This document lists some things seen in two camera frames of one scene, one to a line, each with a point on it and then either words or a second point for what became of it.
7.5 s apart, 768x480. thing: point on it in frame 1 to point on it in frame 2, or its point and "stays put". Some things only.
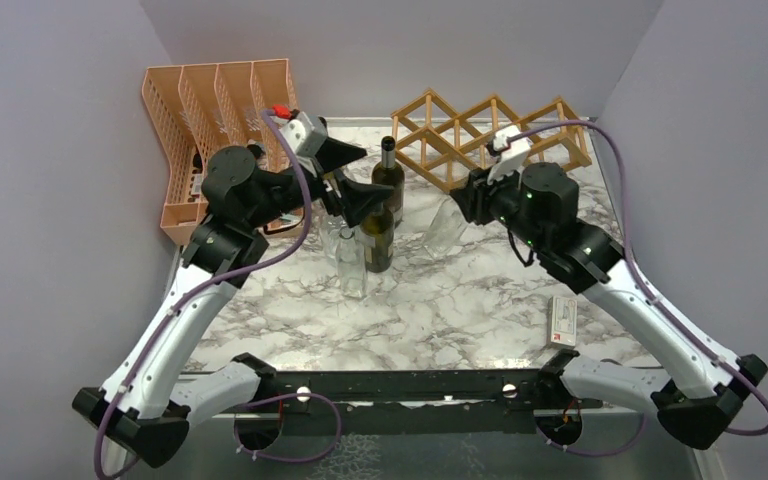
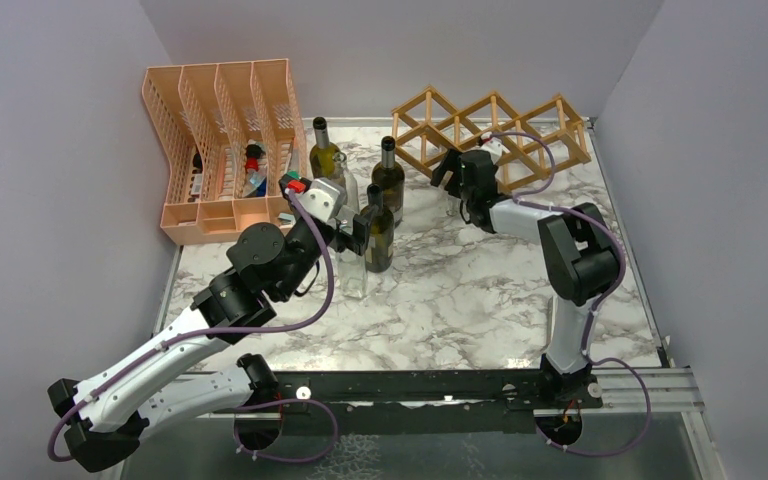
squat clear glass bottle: x=351 y=264 stays put
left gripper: x=356 y=200 to x=361 y=232
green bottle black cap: x=378 y=233 stays put
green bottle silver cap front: x=389 y=173 stays put
